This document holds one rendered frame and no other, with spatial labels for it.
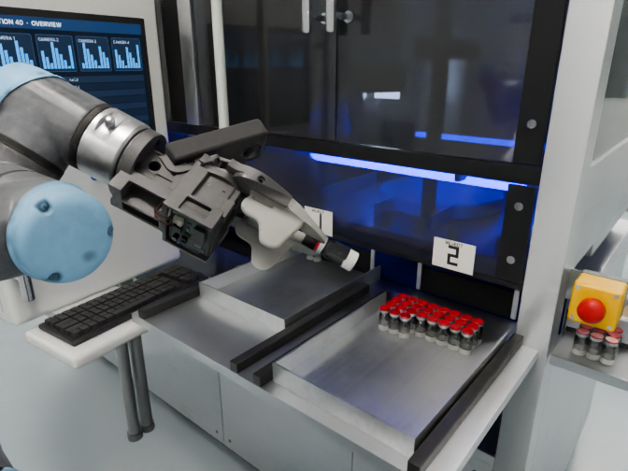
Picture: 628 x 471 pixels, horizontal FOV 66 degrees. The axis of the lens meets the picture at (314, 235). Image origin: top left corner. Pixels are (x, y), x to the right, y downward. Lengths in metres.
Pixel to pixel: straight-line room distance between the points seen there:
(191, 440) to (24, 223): 1.74
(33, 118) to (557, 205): 0.75
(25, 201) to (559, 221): 0.76
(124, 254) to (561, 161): 1.07
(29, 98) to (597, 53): 0.74
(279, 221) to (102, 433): 1.81
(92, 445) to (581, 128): 1.93
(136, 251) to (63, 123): 0.93
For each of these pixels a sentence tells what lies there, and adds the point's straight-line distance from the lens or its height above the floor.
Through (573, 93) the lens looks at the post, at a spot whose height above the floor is 1.33.
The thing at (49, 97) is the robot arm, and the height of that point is 1.34.
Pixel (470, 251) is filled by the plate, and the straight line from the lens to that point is 0.96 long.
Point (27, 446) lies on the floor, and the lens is 2.28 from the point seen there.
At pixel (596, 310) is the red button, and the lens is 0.89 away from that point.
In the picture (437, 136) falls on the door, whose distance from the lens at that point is 0.95.
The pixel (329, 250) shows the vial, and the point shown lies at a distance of 0.50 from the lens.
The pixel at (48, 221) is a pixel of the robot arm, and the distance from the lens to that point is 0.40.
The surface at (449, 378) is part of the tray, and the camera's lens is 0.86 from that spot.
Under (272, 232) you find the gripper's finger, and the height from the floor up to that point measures 1.22.
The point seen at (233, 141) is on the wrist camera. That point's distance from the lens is 0.53.
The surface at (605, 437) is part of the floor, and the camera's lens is 2.33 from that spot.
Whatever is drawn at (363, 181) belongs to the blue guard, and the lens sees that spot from 1.04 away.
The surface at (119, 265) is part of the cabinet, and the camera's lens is 1.41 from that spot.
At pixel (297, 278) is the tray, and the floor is 0.88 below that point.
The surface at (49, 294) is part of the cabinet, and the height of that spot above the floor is 0.85.
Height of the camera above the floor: 1.37
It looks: 20 degrees down
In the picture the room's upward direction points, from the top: straight up
